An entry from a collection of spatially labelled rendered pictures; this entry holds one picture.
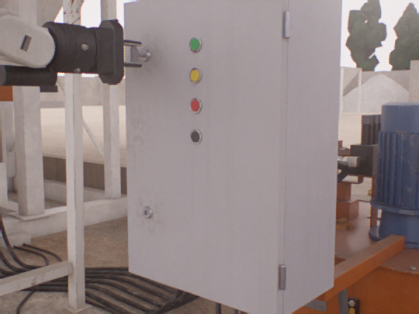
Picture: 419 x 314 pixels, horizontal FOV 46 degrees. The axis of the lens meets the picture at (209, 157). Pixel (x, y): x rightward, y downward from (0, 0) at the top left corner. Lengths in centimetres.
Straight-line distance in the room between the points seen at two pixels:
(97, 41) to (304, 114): 40
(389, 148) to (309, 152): 67
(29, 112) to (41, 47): 302
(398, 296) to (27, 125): 302
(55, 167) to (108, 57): 475
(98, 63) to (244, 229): 41
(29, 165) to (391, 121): 288
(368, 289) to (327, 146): 56
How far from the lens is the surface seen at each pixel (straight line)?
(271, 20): 87
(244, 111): 89
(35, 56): 85
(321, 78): 97
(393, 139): 158
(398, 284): 141
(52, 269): 252
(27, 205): 393
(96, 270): 310
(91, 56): 93
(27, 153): 388
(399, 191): 157
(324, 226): 103
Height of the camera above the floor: 105
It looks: 7 degrees down
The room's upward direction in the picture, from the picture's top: straight up
